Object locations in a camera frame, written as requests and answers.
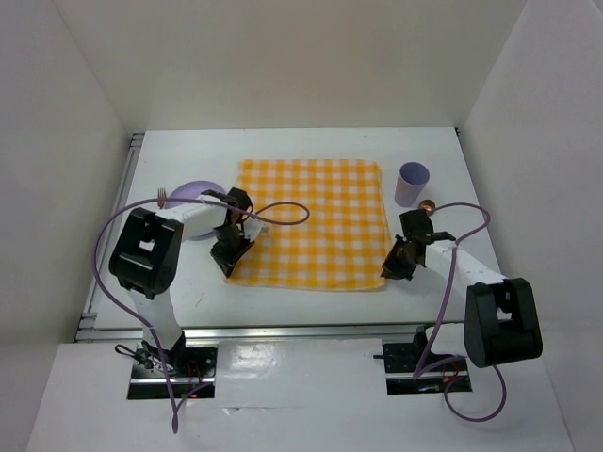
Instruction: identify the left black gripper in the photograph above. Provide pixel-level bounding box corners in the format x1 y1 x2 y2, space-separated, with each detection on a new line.
210 225 254 278

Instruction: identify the copper spoon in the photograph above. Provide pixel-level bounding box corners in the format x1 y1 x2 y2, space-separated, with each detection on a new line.
418 199 437 216

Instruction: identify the yellow checkered cloth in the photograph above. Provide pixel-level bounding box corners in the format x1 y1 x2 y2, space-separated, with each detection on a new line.
228 159 392 291

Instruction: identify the purple plate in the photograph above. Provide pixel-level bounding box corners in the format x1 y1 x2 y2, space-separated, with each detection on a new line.
167 179 223 242

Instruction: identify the purple cup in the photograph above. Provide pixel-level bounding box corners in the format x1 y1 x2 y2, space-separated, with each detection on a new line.
394 162 431 207

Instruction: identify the copper fork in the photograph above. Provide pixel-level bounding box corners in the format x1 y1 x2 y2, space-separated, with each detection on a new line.
156 187 167 209

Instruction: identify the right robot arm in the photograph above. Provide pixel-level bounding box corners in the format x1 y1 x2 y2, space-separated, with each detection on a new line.
382 202 543 379

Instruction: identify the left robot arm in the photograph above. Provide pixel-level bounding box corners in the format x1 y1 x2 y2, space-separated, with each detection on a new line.
109 187 253 376

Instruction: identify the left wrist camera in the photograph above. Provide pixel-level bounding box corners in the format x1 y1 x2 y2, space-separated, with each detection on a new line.
241 218 269 242

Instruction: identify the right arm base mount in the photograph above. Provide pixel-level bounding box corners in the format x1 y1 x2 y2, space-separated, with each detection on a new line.
372 328 472 396

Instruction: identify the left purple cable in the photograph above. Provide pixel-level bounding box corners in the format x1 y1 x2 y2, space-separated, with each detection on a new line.
90 197 311 434

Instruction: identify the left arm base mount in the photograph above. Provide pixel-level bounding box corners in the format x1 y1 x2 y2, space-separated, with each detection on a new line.
114 336 218 401

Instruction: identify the aluminium table frame rail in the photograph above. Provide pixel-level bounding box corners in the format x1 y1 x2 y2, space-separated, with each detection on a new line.
73 132 519 343

